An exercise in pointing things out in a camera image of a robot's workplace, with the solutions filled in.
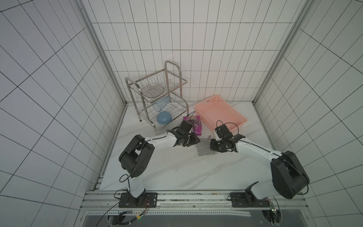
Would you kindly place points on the pink plastic basket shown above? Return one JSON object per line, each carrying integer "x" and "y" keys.
{"x": 215, "y": 110}

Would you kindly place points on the purple snack packet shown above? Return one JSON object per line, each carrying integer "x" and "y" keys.
{"x": 196, "y": 122}

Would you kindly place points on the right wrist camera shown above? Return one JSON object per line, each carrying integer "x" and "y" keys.
{"x": 223, "y": 132}

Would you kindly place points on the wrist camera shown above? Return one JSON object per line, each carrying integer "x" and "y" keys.
{"x": 186, "y": 127}
{"x": 223, "y": 132}

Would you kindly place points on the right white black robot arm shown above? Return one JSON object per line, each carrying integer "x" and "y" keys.
{"x": 287, "y": 178}

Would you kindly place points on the clear blue plastic cup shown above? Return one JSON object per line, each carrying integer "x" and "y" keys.
{"x": 160, "y": 104}

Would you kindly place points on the round metal strainer plate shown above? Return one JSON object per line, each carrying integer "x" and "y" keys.
{"x": 153, "y": 91}

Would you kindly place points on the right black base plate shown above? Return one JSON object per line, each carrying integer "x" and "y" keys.
{"x": 246, "y": 200}

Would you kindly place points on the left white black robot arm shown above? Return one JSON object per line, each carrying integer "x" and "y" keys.
{"x": 137, "y": 155}

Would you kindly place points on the aluminium mounting rail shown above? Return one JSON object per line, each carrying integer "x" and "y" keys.
{"x": 180, "y": 201}

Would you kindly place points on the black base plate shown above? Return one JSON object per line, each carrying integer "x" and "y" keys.
{"x": 246, "y": 200}
{"x": 145, "y": 200}

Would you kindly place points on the metal two-tier dish rack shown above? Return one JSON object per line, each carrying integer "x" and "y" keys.
{"x": 171, "y": 78}

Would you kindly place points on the grey striped square dishcloth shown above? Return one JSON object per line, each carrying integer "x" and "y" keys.
{"x": 203, "y": 147}

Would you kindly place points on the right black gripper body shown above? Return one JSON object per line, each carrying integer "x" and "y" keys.
{"x": 218, "y": 144}

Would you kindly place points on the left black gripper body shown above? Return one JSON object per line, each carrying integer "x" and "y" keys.
{"x": 189, "y": 140}

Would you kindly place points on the blue bowl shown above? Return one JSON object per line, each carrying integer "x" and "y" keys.
{"x": 164, "y": 118}

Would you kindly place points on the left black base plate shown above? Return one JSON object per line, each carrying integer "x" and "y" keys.
{"x": 145, "y": 200}

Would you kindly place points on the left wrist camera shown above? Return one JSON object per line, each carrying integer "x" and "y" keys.
{"x": 186, "y": 127}

